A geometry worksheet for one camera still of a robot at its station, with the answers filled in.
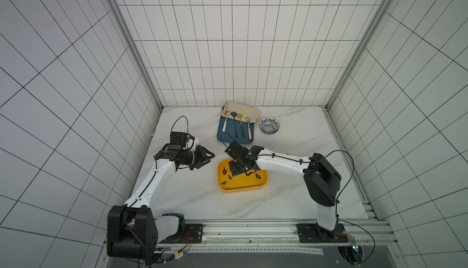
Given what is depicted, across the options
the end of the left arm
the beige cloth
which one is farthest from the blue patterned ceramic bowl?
the end of the left arm

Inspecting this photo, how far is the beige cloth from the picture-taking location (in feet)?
3.79

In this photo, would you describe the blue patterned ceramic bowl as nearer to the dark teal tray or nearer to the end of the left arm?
the dark teal tray

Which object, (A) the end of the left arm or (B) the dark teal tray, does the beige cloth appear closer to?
(B) the dark teal tray

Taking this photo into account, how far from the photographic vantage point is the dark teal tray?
1.06 meters

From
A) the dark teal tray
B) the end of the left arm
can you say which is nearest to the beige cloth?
the dark teal tray

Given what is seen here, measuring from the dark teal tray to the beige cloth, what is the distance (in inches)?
1.3

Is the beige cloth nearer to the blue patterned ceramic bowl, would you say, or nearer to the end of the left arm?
the blue patterned ceramic bowl
